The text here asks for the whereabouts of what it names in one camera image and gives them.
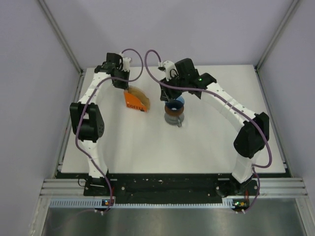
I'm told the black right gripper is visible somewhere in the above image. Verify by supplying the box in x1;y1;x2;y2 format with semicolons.
159;73;188;103

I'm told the blue plastic coffee dripper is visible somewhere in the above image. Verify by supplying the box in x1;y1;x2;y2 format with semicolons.
165;96;185;110

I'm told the brown wooden dripper ring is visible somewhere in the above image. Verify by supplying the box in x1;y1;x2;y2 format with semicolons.
164;104;185;117

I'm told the orange coffee filter box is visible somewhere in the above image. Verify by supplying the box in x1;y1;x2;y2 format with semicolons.
124;89;149;112

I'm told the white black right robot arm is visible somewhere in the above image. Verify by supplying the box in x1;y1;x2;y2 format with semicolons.
158;58;270;195

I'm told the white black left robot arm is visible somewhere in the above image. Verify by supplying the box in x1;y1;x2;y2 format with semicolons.
69;53;131;195

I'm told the grey glass coffee server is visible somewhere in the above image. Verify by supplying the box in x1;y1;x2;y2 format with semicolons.
164;113;185;127

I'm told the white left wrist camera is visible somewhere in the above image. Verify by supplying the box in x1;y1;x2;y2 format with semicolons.
122;57;132;72

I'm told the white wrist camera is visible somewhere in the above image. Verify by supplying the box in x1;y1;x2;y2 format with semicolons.
158;60;178;81
122;57;132;72

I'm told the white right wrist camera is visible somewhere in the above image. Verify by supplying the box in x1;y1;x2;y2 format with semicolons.
158;60;178;81

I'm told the aluminium frame post left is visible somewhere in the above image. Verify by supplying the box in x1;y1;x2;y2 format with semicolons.
36;0;83;74

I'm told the aluminium frame post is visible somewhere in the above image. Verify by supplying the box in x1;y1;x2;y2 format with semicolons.
254;0;302;73
36;0;83;74

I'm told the aluminium frame post right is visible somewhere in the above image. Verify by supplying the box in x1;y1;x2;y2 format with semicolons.
254;0;302;73

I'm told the grey slotted cable duct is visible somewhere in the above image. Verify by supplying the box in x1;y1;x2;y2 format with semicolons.
49;198;245;209

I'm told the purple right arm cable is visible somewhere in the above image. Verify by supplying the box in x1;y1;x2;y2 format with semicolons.
144;50;273;214

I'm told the aluminium front rail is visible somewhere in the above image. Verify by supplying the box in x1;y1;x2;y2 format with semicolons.
40;178;308;198

